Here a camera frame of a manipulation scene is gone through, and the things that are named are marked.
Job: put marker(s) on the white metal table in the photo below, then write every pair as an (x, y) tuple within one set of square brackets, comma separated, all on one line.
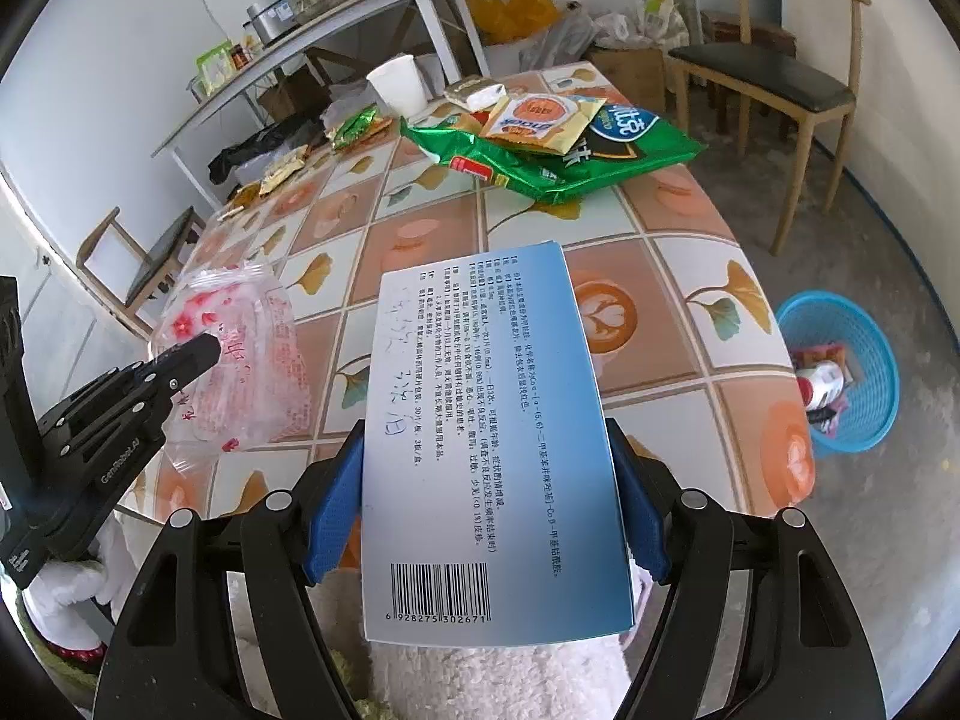
[(300, 37)]

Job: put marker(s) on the small white packet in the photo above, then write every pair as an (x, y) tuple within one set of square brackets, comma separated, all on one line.
[(472, 94)]

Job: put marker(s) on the blue plastic basket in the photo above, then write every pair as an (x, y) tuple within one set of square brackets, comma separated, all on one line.
[(870, 360)]

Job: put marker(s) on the white paper cup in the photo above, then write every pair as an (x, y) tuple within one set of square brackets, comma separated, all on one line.
[(397, 86)]

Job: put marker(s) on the wooden chair black seat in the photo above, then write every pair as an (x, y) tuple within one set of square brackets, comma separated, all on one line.
[(161, 247), (757, 79)]

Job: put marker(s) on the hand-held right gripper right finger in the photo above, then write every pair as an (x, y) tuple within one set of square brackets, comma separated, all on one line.
[(637, 510)]

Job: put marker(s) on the clear flowered plastic bag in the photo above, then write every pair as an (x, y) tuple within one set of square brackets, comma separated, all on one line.
[(247, 360)]

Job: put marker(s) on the round metal pot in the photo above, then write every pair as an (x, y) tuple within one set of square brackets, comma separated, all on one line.
[(289, 7)]

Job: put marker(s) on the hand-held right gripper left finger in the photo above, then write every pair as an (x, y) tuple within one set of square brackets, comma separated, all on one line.
[(330, 517)]

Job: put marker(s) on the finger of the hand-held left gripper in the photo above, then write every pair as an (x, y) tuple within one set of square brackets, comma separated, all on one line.
[(195, 356)]

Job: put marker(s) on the green white box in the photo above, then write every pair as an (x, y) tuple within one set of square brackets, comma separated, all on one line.
[(215, 64)]

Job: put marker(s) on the cream orange snack packet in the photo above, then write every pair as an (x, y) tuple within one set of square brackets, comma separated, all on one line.
[(540, 120)]

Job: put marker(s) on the white plastic bag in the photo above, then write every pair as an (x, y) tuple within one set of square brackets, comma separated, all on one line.
[(645, 19)]

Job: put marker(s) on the green snack packet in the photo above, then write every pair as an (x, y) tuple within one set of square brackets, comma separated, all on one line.
[(360, 127)]

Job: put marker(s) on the yellow plastic bag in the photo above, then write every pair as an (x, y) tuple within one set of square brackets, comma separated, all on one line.
[(517, 15)]

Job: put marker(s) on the blue white medicine box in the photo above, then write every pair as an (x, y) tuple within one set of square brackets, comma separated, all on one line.
[(487, 427)]

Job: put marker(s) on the yellow snack packet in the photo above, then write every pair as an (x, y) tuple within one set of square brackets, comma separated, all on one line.
[(246, 196), (283, 169)]

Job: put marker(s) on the ginkgo pattern tablecloth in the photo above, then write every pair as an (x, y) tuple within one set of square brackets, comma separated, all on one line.
[(450, 240)]

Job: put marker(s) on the black plastic bag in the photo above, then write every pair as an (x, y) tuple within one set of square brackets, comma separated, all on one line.
[(255, 146)]

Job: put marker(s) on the white strawberry print bottle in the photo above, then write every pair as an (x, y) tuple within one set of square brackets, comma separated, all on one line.
[(821, 382)]

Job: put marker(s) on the white fluffy garment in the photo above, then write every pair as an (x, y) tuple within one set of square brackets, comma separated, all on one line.
[(487, 682)]

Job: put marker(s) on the green chip bag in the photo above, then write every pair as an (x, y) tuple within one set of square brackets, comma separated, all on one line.
[(600, 161)]

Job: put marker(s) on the brown cardboard box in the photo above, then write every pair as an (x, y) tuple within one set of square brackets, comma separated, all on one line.
[(630, 75)]

